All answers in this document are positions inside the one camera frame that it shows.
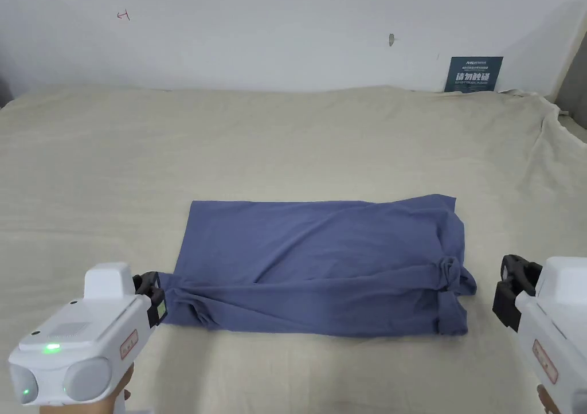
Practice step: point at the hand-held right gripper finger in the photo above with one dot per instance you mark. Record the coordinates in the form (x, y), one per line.
(506, 304)
(523, 272)

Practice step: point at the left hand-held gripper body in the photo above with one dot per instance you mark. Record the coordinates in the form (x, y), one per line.
(82, 340)

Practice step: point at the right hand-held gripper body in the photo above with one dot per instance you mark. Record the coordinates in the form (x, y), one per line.
(564, 322)

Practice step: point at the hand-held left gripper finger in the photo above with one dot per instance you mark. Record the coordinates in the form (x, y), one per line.
(146, 282)
(158, 308)

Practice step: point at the dark blue shirt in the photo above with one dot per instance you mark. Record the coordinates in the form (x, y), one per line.
(321, 258)

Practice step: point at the person's left hand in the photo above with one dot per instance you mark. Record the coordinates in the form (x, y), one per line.
(128, 379)

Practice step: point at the person's right hand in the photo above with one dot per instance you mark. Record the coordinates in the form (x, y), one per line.
(546, 400)

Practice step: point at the grey padded headboard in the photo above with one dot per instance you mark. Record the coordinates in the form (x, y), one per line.
(573, 88)

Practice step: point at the bed with beige sheet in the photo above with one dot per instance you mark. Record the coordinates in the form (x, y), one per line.
(284, 148)

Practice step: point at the dark blue sign card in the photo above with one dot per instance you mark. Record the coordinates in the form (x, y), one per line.
(473, 74)

